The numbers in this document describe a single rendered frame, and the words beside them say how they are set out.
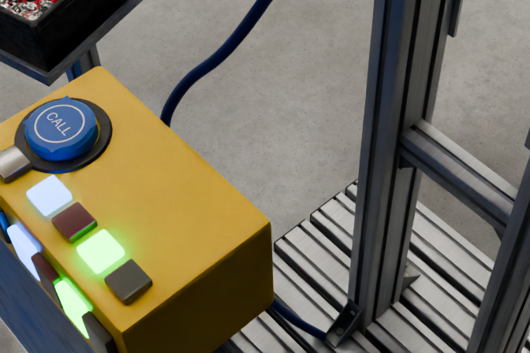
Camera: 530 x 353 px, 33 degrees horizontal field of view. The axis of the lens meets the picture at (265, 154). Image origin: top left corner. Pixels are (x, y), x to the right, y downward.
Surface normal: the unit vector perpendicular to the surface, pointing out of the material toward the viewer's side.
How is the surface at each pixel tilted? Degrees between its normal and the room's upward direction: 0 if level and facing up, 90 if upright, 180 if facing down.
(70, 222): 0
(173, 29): 0
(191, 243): 0
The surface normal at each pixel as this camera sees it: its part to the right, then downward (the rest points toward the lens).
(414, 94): 0.66, 0.58
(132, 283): -0.03, -0.62
